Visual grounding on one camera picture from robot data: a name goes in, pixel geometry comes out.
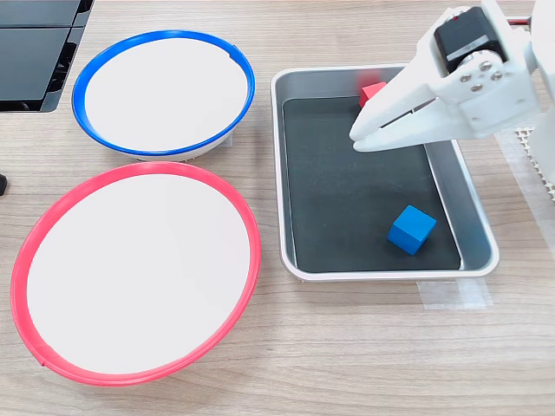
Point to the red cube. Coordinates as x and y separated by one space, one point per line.
369 93

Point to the blue cube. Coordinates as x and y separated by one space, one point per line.
409 229

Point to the steel tray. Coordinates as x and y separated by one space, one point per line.
321 80

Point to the black tray mat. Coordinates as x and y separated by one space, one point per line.
347 195

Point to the long clear tape strip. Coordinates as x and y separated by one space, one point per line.
526 190

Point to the clear tape piece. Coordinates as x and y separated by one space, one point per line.
455 294

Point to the blue-rimmed white plate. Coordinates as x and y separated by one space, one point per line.
165 91

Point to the red-rimmed white plate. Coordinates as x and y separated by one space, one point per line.
139 277

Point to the black panelled device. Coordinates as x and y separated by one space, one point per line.
30 56

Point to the small black object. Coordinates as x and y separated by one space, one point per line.
2 184

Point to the pale perforated base plate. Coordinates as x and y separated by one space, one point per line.
526 138

